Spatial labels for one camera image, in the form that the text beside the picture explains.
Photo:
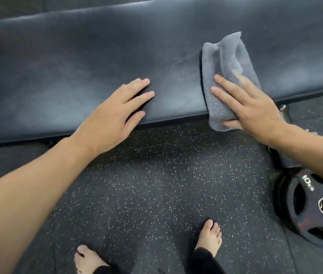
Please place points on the person's left hand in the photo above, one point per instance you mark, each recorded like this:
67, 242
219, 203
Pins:
107, 119

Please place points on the person's right hand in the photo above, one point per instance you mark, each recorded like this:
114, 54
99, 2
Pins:
254, 109

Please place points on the person's right middle finger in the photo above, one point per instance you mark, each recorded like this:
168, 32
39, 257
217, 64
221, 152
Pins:
228, 84

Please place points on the person's left middle finger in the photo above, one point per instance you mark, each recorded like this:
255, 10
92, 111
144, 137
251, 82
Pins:
138, 84

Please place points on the person's left thumb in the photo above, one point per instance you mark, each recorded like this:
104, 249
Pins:
135, 119

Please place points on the person's right thumb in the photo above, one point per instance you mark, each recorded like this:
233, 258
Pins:
231, 124

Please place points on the grey microfibre cloth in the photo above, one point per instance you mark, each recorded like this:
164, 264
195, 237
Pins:
221, 59

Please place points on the person's right forearm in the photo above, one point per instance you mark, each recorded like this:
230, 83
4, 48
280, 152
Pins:
315, 154

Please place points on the person's left forearm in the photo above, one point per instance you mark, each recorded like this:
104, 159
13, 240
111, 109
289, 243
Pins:
27, 205

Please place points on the black padded bench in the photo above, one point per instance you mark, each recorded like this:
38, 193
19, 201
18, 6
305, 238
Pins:
93, 59

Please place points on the black weight plate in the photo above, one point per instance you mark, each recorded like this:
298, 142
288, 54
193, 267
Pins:
307, 208

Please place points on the person's right foot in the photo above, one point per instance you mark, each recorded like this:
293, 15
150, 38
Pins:
209, 236

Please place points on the person's foot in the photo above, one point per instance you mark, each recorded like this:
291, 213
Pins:
88, 259
209, 236

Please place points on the person's black right trouser leg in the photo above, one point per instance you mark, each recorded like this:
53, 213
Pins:
204, 262

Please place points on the person's black trouser leg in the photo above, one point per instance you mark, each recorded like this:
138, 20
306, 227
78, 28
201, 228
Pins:
107, 270
204, 262

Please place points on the person's left foot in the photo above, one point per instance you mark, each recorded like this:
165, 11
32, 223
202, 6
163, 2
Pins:
88, 259

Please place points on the person's black left trouser leg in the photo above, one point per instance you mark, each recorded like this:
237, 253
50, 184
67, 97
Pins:
107, 270

